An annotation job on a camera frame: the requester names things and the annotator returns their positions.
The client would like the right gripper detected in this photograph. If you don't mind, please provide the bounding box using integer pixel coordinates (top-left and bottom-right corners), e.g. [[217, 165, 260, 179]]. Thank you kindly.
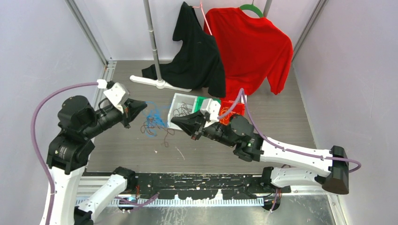
[[171, 108, 237, 148]]

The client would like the brown thin wire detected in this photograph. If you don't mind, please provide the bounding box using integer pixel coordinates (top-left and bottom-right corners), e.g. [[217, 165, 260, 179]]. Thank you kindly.
[[140, 119, 176, 148], [172, 103, 195, 119]]

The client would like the yellow cable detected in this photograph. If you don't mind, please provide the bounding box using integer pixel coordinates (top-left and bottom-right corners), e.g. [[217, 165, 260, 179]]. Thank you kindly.
[[220, 107, 242, 123]]

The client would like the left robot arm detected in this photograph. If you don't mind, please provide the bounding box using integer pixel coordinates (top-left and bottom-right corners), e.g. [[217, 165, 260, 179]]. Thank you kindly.
[[41, 96, 147, 225]]

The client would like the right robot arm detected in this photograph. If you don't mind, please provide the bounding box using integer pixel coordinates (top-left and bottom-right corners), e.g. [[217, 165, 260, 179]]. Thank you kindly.
[[171, 111, 349, 195]]

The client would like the white plastic bin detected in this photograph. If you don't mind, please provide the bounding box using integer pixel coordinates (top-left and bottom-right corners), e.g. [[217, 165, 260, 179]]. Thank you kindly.
[[168, 93, 197, 130]]

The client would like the green plastic bin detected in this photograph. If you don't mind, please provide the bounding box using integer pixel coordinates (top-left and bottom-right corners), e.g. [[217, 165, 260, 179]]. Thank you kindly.
[[191, 96, 221, 113]]

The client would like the white clothes rack stand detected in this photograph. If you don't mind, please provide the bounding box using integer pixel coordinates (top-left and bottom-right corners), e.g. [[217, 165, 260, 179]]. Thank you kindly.
[[130, 0, 272, 92]]

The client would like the red plastic bin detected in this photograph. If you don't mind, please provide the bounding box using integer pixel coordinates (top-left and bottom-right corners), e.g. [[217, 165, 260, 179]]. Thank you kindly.
[[217, 100, 246, 125]]

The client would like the black t-shirt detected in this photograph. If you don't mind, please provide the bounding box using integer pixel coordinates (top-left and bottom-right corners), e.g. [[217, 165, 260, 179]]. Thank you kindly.
[[160, 2, 226, 98]]

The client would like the red sweatshirt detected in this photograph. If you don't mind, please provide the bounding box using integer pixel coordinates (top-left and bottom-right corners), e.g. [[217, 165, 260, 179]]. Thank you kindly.
[[204, 7, 293, 100]]

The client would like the pink hanger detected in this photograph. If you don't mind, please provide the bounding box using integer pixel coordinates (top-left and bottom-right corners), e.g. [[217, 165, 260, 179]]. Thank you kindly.
[[192, 0, 213, 36]]

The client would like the green hanger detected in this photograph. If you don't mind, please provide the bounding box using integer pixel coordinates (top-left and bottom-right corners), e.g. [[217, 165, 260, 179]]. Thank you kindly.
[[239, 3, 264, 18]]

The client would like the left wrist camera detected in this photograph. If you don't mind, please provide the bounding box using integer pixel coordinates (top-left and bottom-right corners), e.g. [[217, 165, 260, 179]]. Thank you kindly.
[[103, 81, 130, 114]]

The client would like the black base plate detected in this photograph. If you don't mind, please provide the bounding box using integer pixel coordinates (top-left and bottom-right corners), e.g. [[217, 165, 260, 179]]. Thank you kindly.
[[93, 172, 292, 201]]

